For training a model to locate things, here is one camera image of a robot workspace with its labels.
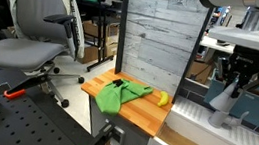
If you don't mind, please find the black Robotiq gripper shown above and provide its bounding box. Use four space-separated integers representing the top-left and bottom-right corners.
212 43 259 103

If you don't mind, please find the grey toy kitchen tap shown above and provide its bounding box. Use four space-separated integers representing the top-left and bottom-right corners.
206 76 254 132

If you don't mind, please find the brown cardboard box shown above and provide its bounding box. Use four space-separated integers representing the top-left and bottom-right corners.
187 59 214 86

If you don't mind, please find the white toy kitchen sink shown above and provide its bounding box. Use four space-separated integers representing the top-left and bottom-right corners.
144 92 259 145

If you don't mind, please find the yellow toy banana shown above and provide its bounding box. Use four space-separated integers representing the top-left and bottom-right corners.
156 90 171 109

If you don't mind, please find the grey wood-print backsplash panel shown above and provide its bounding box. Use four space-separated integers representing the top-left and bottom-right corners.
115 0 216 101

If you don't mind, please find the wooden kitchen countertop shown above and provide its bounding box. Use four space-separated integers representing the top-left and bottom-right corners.
75 65 177 140

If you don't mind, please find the grey kitchen cabinet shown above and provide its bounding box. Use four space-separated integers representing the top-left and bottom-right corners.
83 96 159 145

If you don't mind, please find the grey plank backdrop panel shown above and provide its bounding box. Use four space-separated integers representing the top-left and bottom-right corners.
109 0 218 108

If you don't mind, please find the green cloth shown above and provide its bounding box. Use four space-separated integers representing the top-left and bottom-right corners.
93 75 155 122

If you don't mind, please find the black metal desk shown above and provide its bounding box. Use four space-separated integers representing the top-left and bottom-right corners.
62 0 126 76

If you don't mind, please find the brown cardboard boxes stack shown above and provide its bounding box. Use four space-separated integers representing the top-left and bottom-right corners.
76 18 122 69

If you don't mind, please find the black perforated table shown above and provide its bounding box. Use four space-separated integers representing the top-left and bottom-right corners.
0 67 129 145

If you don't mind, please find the grey office chair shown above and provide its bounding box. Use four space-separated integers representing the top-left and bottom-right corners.
0 0 97 111

